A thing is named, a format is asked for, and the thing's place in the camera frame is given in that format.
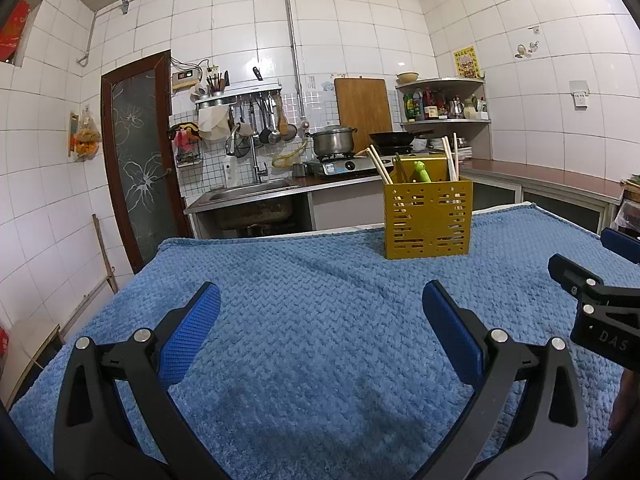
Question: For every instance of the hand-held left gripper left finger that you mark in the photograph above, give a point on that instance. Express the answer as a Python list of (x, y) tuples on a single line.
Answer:
[(192, 335)]

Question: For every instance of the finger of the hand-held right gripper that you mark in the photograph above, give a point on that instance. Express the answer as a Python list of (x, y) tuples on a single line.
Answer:
[(622, 249), (575, 275)]

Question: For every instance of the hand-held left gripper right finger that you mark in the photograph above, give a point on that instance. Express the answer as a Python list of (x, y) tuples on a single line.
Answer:
[(450, 332)]

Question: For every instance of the yellow utensil holder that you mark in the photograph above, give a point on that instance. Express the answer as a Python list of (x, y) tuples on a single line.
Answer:
[(427, 225)]

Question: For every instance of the wooden chopstick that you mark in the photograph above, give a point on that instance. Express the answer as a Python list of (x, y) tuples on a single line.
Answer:
[(448, 157), (379, 167), (383, 165), (456, 157), (451, 156)]

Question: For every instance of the person's right hand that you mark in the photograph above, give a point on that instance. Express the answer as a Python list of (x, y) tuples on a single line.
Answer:
[(627, 400)]

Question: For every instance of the plastic-covered cardboard box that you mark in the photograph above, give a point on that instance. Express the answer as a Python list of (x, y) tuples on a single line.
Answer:
[(627, 210)]

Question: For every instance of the kitchen cabinets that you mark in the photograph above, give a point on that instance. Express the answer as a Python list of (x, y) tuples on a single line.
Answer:
[(550, 210)]

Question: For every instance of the brown kitchen countertop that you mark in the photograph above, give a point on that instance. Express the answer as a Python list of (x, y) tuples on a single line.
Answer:
[(550, 177)]

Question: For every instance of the wooden stick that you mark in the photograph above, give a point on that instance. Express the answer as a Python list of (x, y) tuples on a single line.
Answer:
[(105, 255)]

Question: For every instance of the blue knitted blanket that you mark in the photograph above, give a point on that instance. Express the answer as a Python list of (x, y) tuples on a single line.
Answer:
[(310, 310)]

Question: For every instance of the steel kitchen sink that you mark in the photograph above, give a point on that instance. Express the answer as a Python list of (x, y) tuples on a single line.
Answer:
[(245, 192)]

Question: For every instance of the steel faucet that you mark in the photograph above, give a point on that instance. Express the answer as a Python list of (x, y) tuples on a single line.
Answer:
[(257, 170)]

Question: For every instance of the brown door frosted glass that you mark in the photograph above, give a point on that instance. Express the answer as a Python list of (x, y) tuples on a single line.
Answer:
[(137, 160)]

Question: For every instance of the steel gas stove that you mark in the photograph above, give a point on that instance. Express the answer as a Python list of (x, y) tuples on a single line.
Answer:
[(340, 166)]

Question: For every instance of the steel corner shelf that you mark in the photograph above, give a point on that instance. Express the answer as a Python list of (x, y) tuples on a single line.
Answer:
[(445, 121)]

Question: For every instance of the black wok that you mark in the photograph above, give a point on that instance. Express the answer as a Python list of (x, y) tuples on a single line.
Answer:
[(390, 137)]

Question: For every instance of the steel kettle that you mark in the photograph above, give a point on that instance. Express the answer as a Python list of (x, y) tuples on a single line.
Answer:
[(454, 109)]

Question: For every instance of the white hanging cloth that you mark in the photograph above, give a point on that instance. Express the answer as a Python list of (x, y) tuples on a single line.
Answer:
[(214, 122)]

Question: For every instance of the hanging black ladle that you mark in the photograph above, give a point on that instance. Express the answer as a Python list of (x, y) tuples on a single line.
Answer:
[(272, 135)]

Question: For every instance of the dark sauce bottle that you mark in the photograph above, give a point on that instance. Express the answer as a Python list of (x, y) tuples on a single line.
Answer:
[(430, 105)]

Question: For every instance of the steel cooking pot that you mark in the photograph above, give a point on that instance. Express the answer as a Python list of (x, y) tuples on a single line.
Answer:
[(331, 142)]

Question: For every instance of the hanging plastic bag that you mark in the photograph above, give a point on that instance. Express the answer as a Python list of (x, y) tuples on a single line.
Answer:
[(86, 135)]

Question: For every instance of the wooden spatula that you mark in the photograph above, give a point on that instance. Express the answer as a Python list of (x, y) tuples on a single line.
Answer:
[(287, 127)]

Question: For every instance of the green bottle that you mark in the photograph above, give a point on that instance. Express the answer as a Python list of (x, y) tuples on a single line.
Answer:
[(409, 107)]

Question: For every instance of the wooden cutting board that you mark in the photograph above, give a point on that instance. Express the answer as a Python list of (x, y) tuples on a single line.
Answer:
[(362, 110)]

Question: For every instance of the steel utensil cup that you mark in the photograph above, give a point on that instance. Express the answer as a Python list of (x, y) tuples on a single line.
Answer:
[(217, 87)]

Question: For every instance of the white controller box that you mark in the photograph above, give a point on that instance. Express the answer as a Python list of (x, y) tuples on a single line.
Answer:
[(185, 80)]

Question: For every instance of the beige bowl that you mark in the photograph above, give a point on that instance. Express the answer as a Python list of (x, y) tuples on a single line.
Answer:
[(408, 78)]

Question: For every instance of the red paper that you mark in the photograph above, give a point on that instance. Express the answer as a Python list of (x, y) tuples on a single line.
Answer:
[(12, 32)]

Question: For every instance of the white wall socket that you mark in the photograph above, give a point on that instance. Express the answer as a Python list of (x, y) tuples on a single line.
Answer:
[(580, 94)]

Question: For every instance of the wall stickers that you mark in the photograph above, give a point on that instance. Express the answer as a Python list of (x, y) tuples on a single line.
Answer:
[(527, 49)]

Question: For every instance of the yellow wall poster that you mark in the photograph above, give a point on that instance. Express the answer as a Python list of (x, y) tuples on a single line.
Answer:
[(467, 62)]

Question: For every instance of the steel wall utensil rack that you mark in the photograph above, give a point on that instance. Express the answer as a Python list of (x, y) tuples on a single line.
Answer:
[(237, 91)]

